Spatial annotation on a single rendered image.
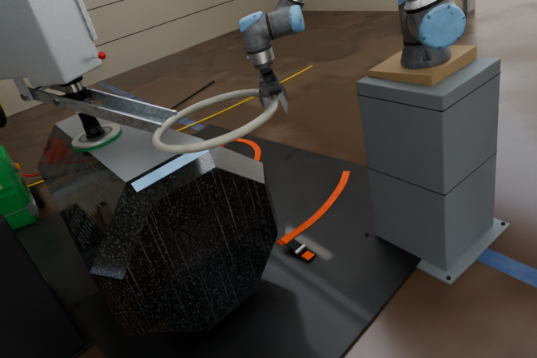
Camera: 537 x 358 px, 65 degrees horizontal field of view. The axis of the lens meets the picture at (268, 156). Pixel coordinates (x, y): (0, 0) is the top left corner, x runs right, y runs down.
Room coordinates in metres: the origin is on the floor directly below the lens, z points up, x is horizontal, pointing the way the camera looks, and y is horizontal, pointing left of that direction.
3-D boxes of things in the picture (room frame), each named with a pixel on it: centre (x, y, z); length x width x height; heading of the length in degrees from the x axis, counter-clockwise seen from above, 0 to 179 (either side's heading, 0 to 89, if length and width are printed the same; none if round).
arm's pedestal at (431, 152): (1.59, -0.70, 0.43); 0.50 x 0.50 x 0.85; 31
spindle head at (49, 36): (1.83, 0.79, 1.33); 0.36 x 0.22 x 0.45; 61
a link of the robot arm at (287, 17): (1.51, -0.17, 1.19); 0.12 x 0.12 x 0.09; 82
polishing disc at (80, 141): (1.79, 0.72, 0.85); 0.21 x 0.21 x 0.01
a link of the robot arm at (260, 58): (1.51, -0.06, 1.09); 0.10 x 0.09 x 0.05; 91
